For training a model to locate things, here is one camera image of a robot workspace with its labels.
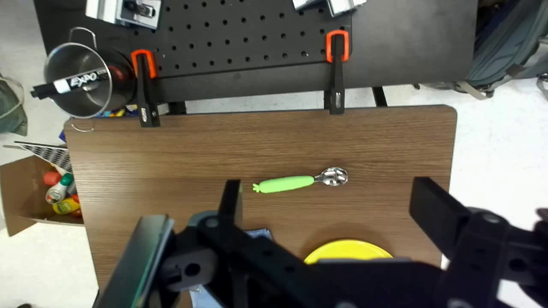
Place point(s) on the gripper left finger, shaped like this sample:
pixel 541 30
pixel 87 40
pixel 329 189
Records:
pixel 239 256

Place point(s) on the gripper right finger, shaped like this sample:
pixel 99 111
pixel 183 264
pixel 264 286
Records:
pixel 483 244

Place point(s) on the yellow plate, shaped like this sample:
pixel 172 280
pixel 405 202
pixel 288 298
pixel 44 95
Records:
pixel 346 250

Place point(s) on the yellow bottle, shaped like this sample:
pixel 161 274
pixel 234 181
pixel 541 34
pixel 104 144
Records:
pixel 66 206

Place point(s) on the orange and black clamp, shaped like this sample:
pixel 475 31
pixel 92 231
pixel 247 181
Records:
pixel 145 94
pixel 337 81

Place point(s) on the white bottle with green cap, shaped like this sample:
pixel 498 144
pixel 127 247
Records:
pixel 58 191

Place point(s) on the grey backpack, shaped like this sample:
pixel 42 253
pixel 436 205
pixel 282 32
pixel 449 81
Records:
pixel 505 42

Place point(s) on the checkered board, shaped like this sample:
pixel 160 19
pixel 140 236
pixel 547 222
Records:
pixel 53 155

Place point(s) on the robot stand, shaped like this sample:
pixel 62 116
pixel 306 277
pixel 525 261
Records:
pixel 406 38

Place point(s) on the cardboard box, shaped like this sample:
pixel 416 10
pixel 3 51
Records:
pixel 21 192

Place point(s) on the black marker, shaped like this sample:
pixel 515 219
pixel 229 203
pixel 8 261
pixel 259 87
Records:
pixel 81 81

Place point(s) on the small metal pot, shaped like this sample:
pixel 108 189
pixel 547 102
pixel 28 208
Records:
pixel 70 62

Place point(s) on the green bag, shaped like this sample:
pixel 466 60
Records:
pixel 10 111

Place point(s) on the aluminium frame piece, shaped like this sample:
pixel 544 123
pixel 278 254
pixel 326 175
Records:
pixel 338 5
pixel 107 10

